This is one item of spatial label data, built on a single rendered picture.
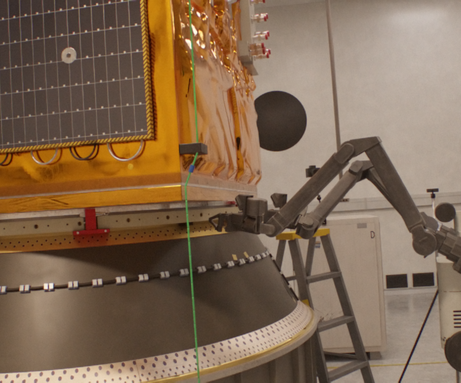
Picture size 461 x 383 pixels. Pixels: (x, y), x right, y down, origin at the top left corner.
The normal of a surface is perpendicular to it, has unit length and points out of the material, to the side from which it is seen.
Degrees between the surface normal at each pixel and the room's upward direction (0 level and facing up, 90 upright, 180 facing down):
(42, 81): 90
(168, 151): 93
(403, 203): 94
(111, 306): 62
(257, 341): 43
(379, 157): 100
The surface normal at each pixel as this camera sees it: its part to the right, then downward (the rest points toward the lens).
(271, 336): 0.51, -0.77
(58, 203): -0.14, 0.00
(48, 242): 0.10, -0.49
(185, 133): 0.67, -0.04
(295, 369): -0.45, 0.02
